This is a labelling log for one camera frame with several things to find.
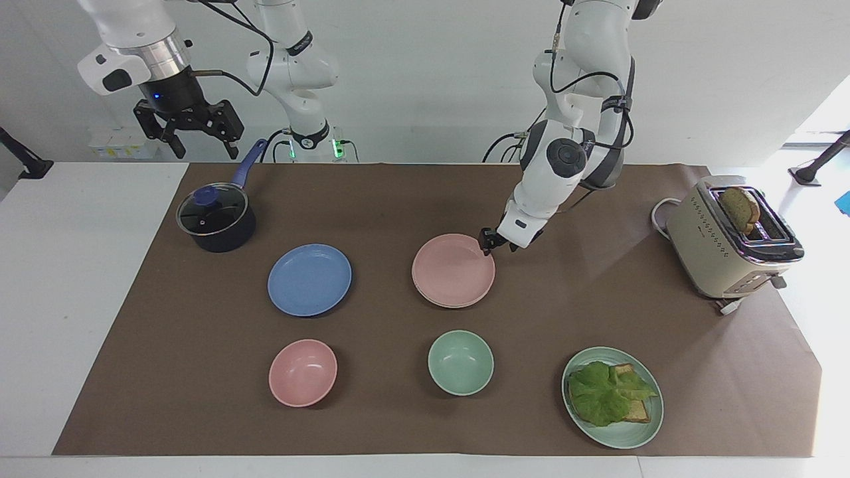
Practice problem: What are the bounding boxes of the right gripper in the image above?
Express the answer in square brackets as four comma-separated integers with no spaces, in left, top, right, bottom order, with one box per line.
[133,64,246,161]

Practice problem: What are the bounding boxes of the pink plate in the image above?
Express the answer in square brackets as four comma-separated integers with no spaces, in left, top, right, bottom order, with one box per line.
[412,234,496,307]

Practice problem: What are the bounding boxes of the glass pot lid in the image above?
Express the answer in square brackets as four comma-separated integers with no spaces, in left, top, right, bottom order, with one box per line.
[177,184,250,237]

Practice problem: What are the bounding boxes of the green bowl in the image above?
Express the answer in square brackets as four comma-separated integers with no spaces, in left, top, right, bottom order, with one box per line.
[427,330,495,398]

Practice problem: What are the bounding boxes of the dark blue pot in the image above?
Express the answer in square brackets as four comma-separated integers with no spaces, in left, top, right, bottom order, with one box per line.
[176,139,270,254]

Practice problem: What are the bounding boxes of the black stand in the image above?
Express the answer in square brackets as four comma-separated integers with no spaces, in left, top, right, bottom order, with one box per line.
[788,129,850,187]
[0,125,54,181]

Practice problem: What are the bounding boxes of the blue plate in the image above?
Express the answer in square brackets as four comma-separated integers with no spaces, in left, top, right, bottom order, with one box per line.
[267,244,353,318]

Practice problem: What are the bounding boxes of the green lettuce leaf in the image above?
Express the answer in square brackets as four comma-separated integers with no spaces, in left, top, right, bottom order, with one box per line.
[568,361,659,428]

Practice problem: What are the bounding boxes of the beige toaster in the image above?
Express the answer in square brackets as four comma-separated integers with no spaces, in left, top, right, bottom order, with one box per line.
[665,175,806,300]

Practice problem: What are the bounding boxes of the pink bowl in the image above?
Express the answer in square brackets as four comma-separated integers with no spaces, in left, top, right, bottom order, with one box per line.
[268,339,339,408]

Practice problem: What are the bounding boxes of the toasted bread slice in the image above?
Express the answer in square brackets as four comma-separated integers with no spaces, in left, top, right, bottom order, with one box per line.
[579,362,653,425]

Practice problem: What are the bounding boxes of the green plate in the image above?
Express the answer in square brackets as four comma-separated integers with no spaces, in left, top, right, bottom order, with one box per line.
[562,347,665,450]

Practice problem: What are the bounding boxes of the brown bread slice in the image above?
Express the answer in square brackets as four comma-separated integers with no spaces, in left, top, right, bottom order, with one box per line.
[719,187,762,235]

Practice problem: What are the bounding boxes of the black cable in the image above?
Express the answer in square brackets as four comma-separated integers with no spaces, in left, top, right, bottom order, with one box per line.
[189,0,276,98]
[260,130,294,164]
[482,110,549,164]
[549,2,623,96]

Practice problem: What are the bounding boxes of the white toaster cable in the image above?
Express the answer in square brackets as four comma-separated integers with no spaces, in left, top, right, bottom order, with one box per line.
[650,197,685,240]

